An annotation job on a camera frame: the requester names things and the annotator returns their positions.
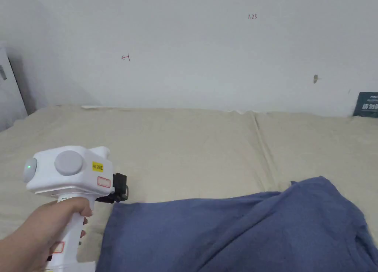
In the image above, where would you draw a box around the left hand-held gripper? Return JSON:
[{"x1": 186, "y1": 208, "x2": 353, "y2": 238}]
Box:
[{"x1": 23, "y1": 146, "x2": 130, "y2": 272}]

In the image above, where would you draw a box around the dark blue garment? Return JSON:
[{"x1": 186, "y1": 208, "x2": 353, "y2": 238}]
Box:
[{"x1": 95, "y1": 176, "x2": 378, "y2": 272}]

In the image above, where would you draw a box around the person's left forearm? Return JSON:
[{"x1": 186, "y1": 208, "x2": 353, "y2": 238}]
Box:
[{"x1": 0, "y1": 235, "x2": 34, "y2": 272}]

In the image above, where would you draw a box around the person's left hand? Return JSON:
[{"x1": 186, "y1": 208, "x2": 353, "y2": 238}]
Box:
[{"x1": 14, "y1": 199, "x2": 94, "y2": 272}]

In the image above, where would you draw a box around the bed with beige sheet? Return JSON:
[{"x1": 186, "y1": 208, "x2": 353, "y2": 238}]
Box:
[{"x1": 0, "y1": 105, "x2": 378, "y2": 272}]

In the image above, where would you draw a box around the grey standing cabinet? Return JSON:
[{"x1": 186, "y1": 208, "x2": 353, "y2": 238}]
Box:
[{"x1": 0, "y1": 45, "x2": 29, "y2": 133}]

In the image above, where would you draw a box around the dark printed card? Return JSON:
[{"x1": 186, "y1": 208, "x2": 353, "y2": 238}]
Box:
[{"x1": 353, "y1": 91, "x2": 378, "y2": 119}]

